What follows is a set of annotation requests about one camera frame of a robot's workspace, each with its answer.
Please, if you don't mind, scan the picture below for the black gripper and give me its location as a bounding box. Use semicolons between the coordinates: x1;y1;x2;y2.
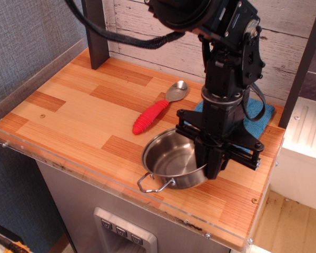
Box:
176;93;264;180

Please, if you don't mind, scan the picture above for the stainless steel pot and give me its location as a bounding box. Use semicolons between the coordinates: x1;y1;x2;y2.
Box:
137;128;208;193

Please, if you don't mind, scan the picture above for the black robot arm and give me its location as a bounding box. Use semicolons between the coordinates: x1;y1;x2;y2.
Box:
147;1;265;179

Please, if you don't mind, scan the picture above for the blue towel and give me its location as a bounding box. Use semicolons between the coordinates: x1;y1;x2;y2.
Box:
193;98;276;153

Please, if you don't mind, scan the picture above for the clear acrylic edge guard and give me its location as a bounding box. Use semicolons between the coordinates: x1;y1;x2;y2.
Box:
0;122;261;251

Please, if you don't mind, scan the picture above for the white toy sink unit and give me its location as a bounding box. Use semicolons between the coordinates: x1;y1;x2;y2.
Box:
270;98;316;209

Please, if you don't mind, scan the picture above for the silver dispenser panel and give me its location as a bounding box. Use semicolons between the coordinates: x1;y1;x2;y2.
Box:
93;207;158;252

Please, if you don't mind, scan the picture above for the grey toy fridge cabinet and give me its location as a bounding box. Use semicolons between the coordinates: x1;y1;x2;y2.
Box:
37;162;230;252

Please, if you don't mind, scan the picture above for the red handled metal spoon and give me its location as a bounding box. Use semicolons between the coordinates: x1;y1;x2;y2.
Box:
132;81;188;135

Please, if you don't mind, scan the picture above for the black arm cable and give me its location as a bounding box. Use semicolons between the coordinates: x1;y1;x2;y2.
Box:
65;0;186;50

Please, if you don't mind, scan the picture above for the dark left shelf post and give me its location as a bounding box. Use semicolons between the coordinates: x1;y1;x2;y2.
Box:
81;0;110;70

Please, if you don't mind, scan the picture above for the dark shelf post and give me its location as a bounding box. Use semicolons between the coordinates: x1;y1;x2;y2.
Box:
81;0;110;70
278;18;316;129

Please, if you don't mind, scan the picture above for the dark right shelf post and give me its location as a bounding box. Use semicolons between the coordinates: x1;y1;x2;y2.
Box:
278;18;316;129

